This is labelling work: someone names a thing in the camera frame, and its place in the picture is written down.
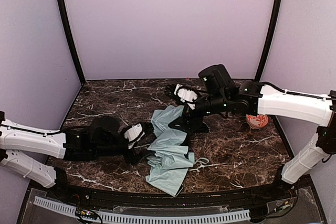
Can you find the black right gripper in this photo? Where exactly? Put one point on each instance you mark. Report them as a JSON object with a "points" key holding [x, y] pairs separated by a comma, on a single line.
{"points": [[188, 114]]}

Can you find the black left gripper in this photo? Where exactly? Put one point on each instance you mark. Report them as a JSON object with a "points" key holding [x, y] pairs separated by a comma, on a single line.
{"points": [[140, 147]]}

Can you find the black and mint umbrella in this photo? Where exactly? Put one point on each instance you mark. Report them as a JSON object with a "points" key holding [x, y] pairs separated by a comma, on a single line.
{"points": [[171, 157]]}

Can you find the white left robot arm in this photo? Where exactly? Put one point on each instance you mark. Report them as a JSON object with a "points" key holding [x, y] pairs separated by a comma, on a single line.
{"points": [[77, 144]]}

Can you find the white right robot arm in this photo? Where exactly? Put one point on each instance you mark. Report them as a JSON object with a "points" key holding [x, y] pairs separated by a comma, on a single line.
{"points": [[222, 96]]}

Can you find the orange patterned ceramic bowl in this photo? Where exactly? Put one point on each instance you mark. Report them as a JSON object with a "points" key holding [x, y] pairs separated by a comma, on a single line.
{"points": [[257, 122]]}

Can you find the grey slotted cable duct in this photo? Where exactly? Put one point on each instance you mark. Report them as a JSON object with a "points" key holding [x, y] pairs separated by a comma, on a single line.
{"points": [[143, 215]]}

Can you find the black front table rail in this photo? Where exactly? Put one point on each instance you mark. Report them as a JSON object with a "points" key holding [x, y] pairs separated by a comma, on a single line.
{"points": [[131, 189]]}

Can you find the black right corner post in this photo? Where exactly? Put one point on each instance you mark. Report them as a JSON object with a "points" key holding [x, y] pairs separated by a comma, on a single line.
{"points": [[268, 40]]}

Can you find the black corner post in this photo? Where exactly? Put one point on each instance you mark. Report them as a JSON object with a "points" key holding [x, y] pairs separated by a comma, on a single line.
{"points": [[268, 40], [70, 40]]}

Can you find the black left corner post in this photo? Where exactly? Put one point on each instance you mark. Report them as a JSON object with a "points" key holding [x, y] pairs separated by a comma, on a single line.
{"points": [[70, 40]]}

